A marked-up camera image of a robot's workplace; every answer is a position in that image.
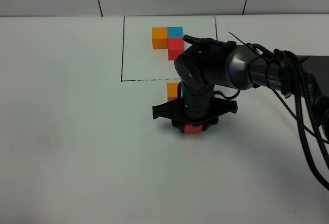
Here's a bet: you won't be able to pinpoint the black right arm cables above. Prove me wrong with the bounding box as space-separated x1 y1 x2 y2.
228 31 329 191

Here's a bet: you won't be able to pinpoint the blue template cube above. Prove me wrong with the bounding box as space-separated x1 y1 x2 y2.
168 27 184 39

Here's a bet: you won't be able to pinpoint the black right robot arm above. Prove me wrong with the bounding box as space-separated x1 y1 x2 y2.
152 35 328 134

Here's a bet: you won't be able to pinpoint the orange template cube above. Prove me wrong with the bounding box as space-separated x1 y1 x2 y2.
152 27 168 49

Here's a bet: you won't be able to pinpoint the red template cube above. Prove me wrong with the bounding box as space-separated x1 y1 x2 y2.
168 38 185 60

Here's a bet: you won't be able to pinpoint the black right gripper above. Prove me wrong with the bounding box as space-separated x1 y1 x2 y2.
152 82 237 133

